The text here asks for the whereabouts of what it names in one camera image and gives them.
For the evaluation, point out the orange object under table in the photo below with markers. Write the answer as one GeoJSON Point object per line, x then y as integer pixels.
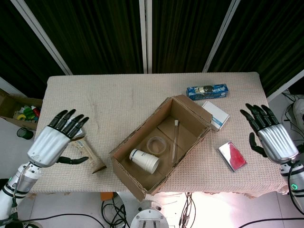
{"type": "Point", "coordinates": [107, 196]}

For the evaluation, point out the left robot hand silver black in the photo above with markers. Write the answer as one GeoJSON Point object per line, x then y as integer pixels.
{"type": "Point", "coordinates": [47, 147]}

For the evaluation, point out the brown cardboard box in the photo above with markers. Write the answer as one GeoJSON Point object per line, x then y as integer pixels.
{"type": "Point", "coordinates": [187, 111]}

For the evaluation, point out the blue cookie box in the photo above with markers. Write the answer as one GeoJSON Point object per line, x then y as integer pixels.
{"type": "Point", "coordinates": [213, 93]}

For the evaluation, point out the glass test tube white cap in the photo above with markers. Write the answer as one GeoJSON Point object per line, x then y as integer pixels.
{"type": "Point", "coordinates": [175, 142]}

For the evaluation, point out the red and silver packet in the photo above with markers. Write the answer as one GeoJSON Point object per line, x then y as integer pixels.
{"type": "Point", "coordinates": [234, 156]}

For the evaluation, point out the clear tape roll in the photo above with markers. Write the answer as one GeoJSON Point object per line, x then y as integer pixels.
{"type": "Point", "coordinates": [147, 145]}

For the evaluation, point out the white screen frame post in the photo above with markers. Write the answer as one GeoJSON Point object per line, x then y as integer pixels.
{"type": "Point", "coordinates": [45, 38]}
{"type": "Point", "coordinates": [285, 86]}
{"type": "Point", "coordinates": [9, 85]}
{"type": "Point", "coordinates": [145, 35]}
{"type": "Point", "coordinates": [221, 35]}

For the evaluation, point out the white shoe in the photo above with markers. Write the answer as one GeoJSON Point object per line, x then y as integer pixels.
{"type": "Point", "coordinates": [298, 108]}

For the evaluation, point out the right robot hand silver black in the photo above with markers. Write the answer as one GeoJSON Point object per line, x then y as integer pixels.
{"type": "Point", "coordinates": [278, 142]}

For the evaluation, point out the white paper cup stack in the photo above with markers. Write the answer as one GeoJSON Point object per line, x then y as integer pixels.
{"type": "Point", "coordinates": [146, 160]}

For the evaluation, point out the dark green pleated curtain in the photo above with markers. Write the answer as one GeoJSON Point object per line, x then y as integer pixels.
{"type": "Point", "coordinates": [185, 35]}
{"type": "Point", "coordinates": [19, 47]}
{"type": "Point", "coordinates": [95, 35]}
{"type": "Point", "coordinates": [268, 35]}

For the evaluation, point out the white and blue small box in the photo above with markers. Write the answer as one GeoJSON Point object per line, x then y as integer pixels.
{"type": "Point", "coordinates": [217, 114]}

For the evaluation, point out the black mesh pen cup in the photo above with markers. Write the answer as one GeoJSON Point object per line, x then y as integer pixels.
{"type": "Point", "coordinates": [25, 133]}

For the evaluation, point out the brown paper snack pouch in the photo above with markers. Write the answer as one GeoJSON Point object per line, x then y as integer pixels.
{"type": "Point", "coordinates": [95, 161]}

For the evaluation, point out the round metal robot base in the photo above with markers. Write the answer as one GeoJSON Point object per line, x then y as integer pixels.
{"type": "Point", "coordinates": [149, 216]}

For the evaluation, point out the beige waffle tablecloth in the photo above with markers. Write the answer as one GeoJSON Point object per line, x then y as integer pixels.
{"type": "Point", "coordinates": [118, 95]}

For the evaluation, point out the green plastic toy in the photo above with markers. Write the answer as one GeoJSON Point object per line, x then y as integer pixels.
{"type": "Point", "coordinates": [29, 112]}

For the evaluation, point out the cardboard box with toys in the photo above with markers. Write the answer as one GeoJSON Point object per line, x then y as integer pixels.
{"type": "Point", "coordinates": [7, 104]}

